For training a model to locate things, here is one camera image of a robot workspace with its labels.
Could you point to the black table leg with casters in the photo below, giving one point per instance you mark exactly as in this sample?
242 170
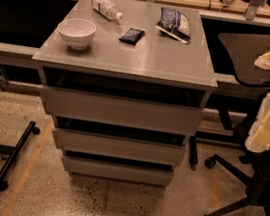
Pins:
13 151

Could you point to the blue chip bag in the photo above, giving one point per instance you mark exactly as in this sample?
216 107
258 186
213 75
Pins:
175 24

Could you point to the grey top drawer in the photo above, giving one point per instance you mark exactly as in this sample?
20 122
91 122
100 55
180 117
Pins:
115 110

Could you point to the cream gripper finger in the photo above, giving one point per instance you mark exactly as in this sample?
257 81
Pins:
263 61

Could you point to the white ceramic bowl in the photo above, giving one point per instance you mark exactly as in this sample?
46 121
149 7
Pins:
77 33

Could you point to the grey bottom drawer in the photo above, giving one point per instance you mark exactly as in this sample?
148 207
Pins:
117 171

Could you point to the grey middle drawer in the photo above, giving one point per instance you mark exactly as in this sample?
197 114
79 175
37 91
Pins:
77 141

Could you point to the grey drawer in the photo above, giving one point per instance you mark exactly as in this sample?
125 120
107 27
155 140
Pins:
115 110
77 141
117 171

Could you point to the black office chair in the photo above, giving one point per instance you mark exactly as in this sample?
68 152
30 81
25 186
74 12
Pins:
255 138

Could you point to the black right table leg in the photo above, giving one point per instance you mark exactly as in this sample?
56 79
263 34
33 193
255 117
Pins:
193 158

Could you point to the grey drawer cabinet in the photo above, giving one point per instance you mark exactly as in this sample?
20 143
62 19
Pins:
156 69

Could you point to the small dark snack packet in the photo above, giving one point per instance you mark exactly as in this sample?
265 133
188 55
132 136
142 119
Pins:
132 36

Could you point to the clear plastic water bottle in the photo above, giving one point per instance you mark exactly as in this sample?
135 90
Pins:
108 9

